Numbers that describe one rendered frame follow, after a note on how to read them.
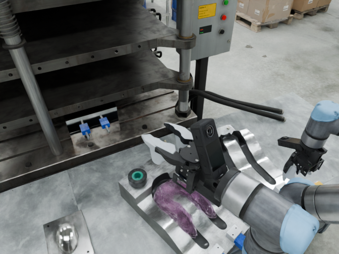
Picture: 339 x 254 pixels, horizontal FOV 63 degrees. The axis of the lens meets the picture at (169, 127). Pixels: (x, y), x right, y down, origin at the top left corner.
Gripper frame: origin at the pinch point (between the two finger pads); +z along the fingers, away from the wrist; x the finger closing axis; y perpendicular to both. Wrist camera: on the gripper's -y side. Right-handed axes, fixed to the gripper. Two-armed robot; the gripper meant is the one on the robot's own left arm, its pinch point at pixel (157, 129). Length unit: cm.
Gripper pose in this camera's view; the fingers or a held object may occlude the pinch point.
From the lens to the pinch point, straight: 61.2
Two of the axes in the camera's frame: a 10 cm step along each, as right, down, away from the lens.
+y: -0.9, 8.0, 5.9
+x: 6.8, -3.8, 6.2
